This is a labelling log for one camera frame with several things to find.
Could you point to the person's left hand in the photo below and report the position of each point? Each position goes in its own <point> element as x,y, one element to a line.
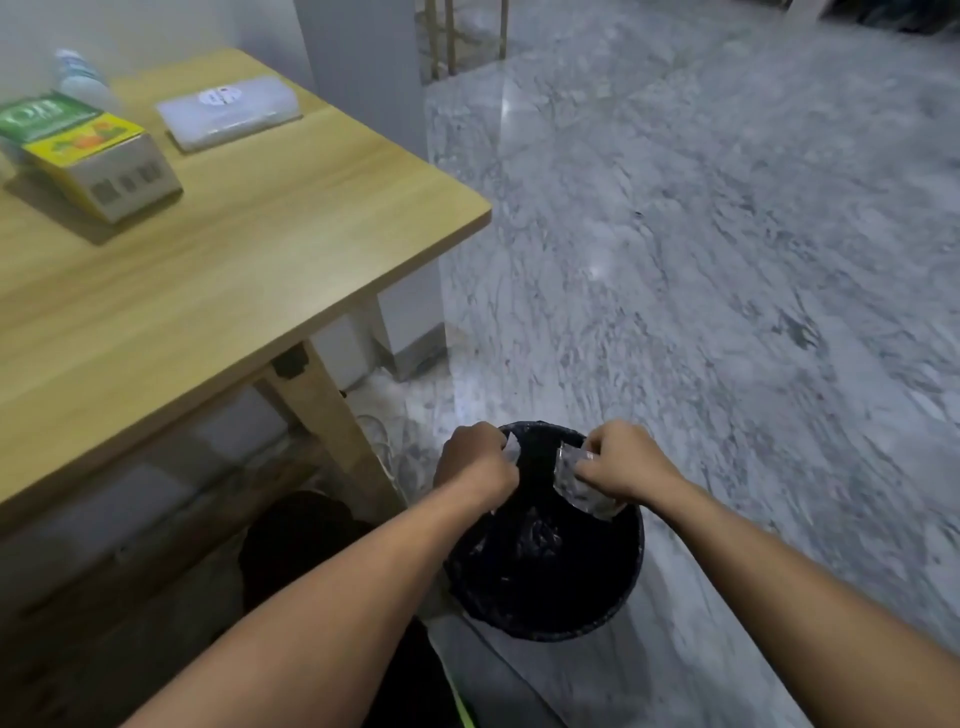
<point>471,460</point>

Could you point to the person's right hand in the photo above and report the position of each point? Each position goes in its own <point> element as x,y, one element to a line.
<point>628,461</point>

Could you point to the person's left fingers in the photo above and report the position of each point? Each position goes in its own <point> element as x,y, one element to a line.
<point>504,469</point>

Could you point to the person's right fingers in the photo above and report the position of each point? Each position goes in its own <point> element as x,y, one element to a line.
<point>592,465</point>

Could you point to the clear plastic wrapper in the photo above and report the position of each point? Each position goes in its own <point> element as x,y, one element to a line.
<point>581,491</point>

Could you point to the person's left forearm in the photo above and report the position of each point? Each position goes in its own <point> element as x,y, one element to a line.
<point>315,611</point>

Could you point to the person's right forearm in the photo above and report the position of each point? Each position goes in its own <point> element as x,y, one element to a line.
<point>806,600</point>

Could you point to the black waste bin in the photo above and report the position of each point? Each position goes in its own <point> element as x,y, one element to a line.
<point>547,555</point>

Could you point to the person's dark trousers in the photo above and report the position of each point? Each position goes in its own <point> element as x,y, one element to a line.
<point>352,600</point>

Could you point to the wooden table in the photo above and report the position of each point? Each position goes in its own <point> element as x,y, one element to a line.
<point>187,247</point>

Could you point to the gold metal rack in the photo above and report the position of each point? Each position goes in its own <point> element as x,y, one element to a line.
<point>463,34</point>

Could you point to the translucent plastic case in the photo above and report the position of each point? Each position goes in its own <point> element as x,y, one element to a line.
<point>229,111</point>

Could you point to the green yellow cardboard box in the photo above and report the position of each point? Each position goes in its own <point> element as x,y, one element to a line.
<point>82,154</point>

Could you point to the clear plastic bottle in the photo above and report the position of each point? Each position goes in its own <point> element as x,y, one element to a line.
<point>81,79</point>

